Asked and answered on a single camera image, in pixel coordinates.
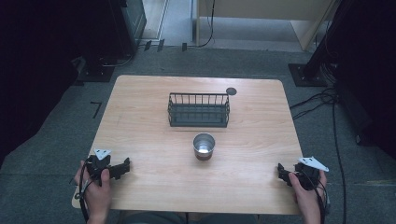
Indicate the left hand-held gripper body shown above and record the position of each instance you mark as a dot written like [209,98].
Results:
[96,165]

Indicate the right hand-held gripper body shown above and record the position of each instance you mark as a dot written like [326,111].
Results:
[309,177]

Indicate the person's right hand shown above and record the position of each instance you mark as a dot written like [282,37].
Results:
[308,202]

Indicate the person's left hand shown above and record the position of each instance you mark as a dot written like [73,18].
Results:
[98,194]

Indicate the silver metal cup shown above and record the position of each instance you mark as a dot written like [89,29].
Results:
[204,146]

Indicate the black round table cap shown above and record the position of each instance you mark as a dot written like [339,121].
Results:
[231,91]

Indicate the dark cabinet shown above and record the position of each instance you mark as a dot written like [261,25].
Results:
[134,21]

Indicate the beige wooden partition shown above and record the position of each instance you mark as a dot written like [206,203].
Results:
[264,9]

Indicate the black stand base plate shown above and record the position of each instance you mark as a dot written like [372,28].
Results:
[306,76]
[96,74]

